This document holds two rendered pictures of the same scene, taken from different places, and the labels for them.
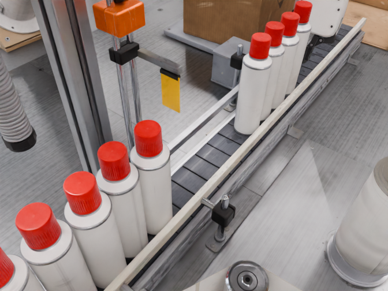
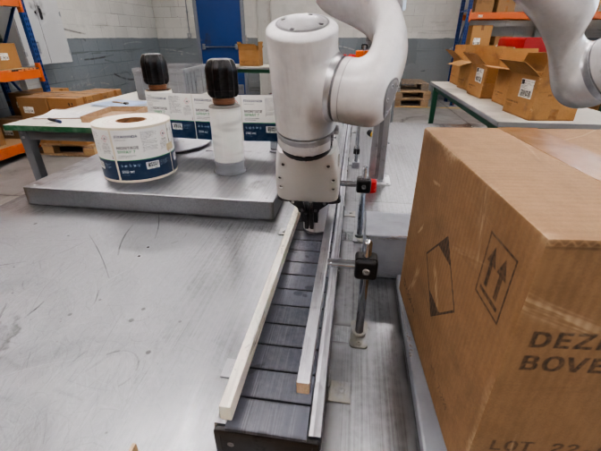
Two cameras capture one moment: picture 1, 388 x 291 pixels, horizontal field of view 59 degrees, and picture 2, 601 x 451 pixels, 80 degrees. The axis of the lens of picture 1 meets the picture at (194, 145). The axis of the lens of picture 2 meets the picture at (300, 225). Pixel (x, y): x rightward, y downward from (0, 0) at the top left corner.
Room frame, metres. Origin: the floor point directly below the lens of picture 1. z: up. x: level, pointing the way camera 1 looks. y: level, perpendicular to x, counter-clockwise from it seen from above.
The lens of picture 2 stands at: (1.23, -0.53, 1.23)
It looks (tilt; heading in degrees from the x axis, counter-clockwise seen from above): 28 degrees down; 152
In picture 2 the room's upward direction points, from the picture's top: straight up
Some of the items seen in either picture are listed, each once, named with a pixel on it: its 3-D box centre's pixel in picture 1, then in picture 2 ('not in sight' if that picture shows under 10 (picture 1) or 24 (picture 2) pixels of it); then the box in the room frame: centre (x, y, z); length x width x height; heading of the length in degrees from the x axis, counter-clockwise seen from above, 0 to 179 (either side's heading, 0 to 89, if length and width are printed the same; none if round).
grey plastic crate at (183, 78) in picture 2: not in sight; (175, 80); (-2.01, 0.01, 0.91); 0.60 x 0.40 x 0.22; 148
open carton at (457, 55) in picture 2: not in sight; (468, 64); (-1.57, 2.91, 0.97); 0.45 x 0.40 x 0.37; 57
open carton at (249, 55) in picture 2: not in sight; (250, 54); (-5.22, 1.87, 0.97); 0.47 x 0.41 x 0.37; 141
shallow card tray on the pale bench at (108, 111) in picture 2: not in sight; (116, 114); (-1.23, -0.49, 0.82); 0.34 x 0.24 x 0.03; 150
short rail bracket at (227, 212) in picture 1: (223, 217); not in sight; (0.31, -0.05, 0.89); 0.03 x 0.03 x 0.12; 54
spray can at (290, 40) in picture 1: (280, 63); not in sight; (0.62, -0.17, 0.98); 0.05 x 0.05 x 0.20
